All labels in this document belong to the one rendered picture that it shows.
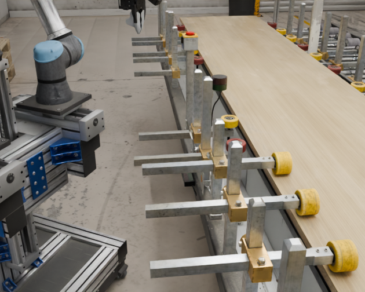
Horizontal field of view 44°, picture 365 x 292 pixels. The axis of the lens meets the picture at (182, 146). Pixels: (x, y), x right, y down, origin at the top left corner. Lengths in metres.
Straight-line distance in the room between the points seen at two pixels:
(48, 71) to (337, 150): 1.19
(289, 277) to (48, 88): 1.31
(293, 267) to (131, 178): 2.56
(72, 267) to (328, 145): 1.32
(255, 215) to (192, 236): 1.68
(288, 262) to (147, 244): 1.90
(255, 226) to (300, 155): 0.70
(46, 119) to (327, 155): 1.15
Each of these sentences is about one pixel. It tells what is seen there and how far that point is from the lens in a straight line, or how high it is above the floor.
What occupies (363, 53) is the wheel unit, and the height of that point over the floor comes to 1.00.
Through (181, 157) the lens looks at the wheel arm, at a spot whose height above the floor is 0.86.
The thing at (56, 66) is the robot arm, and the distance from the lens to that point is 1.90.
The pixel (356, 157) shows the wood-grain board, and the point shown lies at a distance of 1.86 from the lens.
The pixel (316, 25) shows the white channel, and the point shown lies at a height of 1.07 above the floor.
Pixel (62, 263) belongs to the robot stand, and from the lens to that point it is 2.36.
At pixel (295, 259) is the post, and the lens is 0.91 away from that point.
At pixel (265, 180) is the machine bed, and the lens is 1.77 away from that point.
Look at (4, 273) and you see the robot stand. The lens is 2.25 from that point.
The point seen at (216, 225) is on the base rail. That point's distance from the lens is 1.72.
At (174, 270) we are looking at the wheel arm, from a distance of 1.15.
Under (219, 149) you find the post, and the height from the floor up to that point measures 1.00.
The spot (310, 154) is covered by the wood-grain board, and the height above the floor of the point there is 0.90.
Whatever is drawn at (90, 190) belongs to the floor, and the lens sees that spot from 3.29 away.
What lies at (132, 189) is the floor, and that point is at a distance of 3.26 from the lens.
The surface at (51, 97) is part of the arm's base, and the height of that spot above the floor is 1.07.
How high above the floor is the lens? 1.72
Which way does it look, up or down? 27 degrees down
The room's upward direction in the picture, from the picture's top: straight up
